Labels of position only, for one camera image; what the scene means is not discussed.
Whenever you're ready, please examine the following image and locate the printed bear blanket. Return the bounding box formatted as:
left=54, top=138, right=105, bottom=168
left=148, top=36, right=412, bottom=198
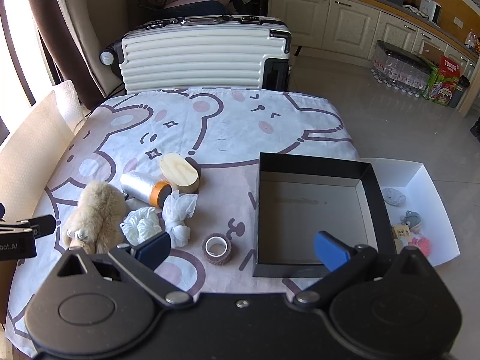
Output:
left=5, top=86, right=355, bottom=357

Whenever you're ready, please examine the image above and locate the black cable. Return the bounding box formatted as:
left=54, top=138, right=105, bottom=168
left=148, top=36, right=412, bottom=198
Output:
left=84, top=80, right=125, bottom=117

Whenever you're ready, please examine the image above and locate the grey knitted piece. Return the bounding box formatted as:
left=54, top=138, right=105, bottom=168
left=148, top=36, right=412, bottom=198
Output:
left=382, top=187, right=407, bottom=207

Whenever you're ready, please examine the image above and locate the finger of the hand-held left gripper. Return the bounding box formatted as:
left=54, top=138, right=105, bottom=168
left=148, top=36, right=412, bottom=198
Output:
left=0, top=215, right=57, bottom=238

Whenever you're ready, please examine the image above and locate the cream kitchen cabinet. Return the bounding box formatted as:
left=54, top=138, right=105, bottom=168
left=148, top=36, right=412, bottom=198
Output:
left=266, top=0, right=480, bottom=117

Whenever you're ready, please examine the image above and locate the grey mouse toy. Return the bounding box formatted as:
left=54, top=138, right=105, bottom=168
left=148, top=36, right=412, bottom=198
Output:
left=399, top=210, right=422, bottom=231

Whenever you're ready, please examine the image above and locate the pack of water bottles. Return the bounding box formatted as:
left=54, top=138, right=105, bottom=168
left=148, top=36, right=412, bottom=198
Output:
left=371, top=39, right=437, bottom=96

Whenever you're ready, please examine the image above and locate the black cardboard box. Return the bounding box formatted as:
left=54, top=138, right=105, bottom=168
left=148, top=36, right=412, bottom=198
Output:
left=252, top=152, right=398, bottom=279

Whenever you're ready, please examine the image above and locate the green red carton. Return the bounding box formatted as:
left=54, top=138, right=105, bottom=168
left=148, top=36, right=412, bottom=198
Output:
left=424, top=56, right=462, bottom=106

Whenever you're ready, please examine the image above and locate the white mesh cloth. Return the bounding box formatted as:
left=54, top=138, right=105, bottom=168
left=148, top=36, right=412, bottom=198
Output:
left=162, top=190, right=199, bottom=249

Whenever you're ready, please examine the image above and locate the cream textured cushion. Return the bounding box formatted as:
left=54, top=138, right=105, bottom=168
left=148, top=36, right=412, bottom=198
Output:
left=0, top=91, right=76, bottom=229

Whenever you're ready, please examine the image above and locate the pink knitted piece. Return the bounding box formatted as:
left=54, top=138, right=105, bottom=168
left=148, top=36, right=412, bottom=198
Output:
left=409, top=236, right=432, bottom=257

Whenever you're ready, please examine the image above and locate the clear film roll orange core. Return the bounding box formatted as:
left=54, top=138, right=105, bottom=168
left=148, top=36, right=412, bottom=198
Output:
left=120, top=171, right=173, bottom=209

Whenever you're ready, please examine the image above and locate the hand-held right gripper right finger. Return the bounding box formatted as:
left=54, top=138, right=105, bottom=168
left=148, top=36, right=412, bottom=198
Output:
left=292, top=231, right=433, bottom=307

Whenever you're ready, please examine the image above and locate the white ribbed suitcase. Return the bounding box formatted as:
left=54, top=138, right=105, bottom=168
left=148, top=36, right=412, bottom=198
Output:
left=99, top=15, right=293, bottom=94

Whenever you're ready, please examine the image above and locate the cream plush toy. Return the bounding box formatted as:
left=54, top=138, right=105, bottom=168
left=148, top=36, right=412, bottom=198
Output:
left=62, top=181, right=128, bottom=254

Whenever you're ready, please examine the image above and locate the white yarn bundle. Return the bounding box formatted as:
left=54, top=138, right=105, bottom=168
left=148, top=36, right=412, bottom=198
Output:
left=120, top=207, right=164, bottom=244

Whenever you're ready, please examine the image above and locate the brown tape roll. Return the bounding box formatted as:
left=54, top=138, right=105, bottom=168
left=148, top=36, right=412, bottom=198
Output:
left=202, top=233, right=234, bottom=266

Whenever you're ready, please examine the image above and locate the brown curtain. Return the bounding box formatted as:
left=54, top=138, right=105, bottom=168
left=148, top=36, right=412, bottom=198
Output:
left=22, top=0, right=98, bottom=109

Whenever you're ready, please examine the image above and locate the black trash bin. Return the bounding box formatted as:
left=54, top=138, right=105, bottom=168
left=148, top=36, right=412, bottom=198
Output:
left=448, top=75, right=470, bottom=109

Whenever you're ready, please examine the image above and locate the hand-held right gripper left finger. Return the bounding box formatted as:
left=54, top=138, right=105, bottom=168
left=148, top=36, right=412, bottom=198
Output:
left=56, top=231, right=193, bottom=307

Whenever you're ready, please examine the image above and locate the white countertop appliance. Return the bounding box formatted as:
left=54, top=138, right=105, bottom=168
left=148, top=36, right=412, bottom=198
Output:
left=419, top=0, right=442, bottom=23

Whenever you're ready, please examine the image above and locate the brown cardboard box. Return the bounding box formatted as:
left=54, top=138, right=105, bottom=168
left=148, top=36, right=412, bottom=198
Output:
left=420, top=41, right=447, bottom=64

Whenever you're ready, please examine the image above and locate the white paper tray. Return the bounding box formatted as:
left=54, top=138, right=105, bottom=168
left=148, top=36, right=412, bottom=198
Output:
left=360, top=157, right=461, bottom=267

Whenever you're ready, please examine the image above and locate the oval wooden box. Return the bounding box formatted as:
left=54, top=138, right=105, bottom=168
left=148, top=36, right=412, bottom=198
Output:
left=159, top=152, right=200, bottom=196

